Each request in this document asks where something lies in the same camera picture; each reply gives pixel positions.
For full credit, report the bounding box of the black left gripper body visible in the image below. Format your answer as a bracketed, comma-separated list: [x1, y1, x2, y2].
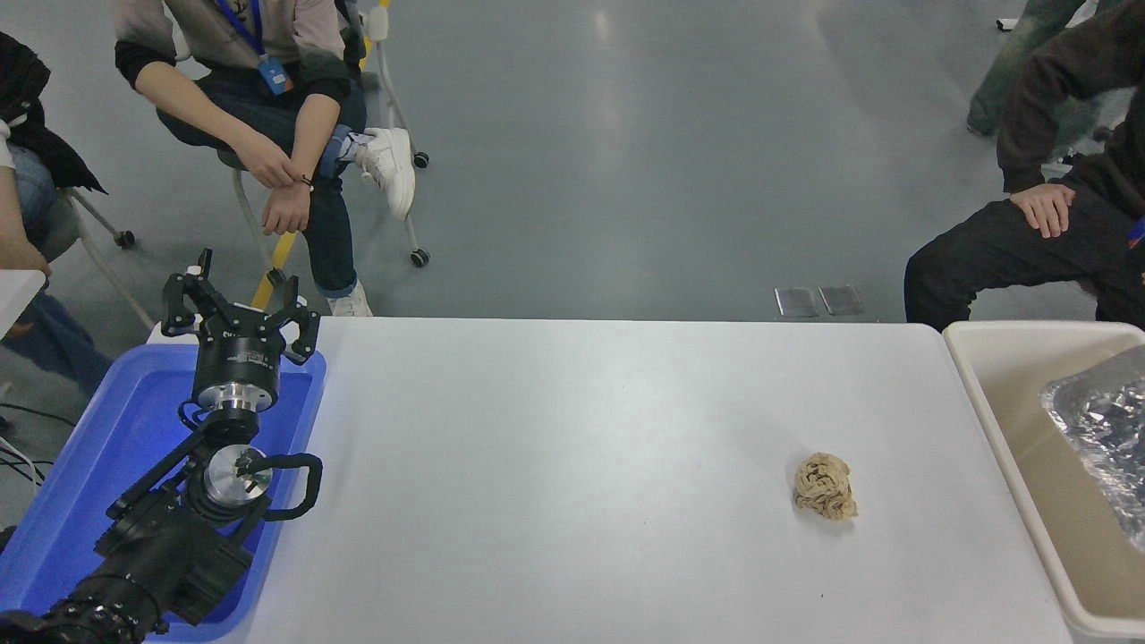
[191, 305, 293, 389]

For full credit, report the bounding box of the silver foil plate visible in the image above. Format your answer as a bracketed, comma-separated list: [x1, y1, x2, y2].
[1039, 344, 1145, 555]

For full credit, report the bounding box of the person's left hand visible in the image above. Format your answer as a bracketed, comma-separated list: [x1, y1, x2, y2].
[260, 182, 313, 237]

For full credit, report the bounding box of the person's right hand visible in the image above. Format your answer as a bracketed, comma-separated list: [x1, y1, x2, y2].
[234, 132, 312, 191]
[1008, 182, 1077, 240]

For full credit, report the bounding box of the person's hand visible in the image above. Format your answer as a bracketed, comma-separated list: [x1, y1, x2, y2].
[0, 238, 53, 284]

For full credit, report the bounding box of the small white table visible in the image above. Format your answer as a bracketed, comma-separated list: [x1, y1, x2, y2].
[0, 268, 47, 338]

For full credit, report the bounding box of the blue plastic tray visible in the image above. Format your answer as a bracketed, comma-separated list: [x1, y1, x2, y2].
[0, 343, 328, 644]

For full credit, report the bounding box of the person with blue badge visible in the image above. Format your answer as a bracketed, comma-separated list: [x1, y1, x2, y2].
[113, 0, 418, 318]

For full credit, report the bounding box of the crumpled tan paper ball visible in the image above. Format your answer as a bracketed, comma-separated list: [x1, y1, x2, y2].
[793, 452, 860, 522]

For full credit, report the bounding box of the large pale plastic bin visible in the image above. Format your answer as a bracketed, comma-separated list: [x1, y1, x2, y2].
[943, 320, 1145, 643]

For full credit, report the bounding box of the white frame wheeled chair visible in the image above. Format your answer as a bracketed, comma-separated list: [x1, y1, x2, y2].
[36, 186, 158, 333]
[174, 0, 431, 280]

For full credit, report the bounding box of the black floor cable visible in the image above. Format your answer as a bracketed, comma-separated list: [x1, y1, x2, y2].
[0, 402, 79, 428]

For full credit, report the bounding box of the white floor cable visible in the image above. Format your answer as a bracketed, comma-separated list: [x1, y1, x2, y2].
[0, 436, 47, 487]

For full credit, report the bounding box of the blue lanyard badge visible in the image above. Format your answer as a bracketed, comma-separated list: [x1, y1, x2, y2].
[258, 55, 294, 97]

